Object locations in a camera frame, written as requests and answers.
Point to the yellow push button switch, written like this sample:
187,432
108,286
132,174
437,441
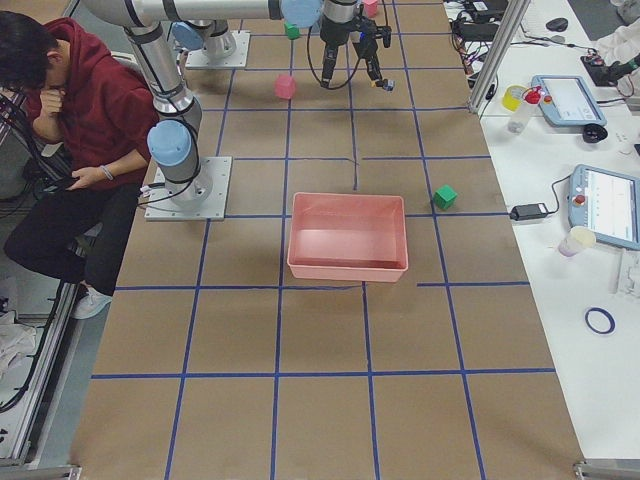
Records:
388,85

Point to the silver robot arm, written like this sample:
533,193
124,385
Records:
174,140
190,36

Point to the green cube centre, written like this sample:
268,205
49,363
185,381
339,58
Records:
291,31

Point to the pink cube front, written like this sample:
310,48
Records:
370,8

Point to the pink cube near person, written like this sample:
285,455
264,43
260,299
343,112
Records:
285,87

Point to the yellow tape roll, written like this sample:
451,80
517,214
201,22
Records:
513,97

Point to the green cube near bin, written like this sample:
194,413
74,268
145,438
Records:
444,197

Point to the clear squeeze bottle red cap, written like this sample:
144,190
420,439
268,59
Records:
527,107

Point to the pink plastic bin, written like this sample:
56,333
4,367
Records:
348,237

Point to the far teach pendant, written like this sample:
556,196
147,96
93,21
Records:
570,103

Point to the teach pendant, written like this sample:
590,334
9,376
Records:
607,203
570,103

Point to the black power adapter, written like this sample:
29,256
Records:
531,211

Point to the black round lens cap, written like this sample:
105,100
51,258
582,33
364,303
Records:
594,133

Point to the white paper cup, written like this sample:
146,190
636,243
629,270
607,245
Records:
578,239

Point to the near teach pendant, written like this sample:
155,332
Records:
607,203

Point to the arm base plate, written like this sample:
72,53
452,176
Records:
226,51
185,196

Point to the aluminium frame post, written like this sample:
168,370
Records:
511,20

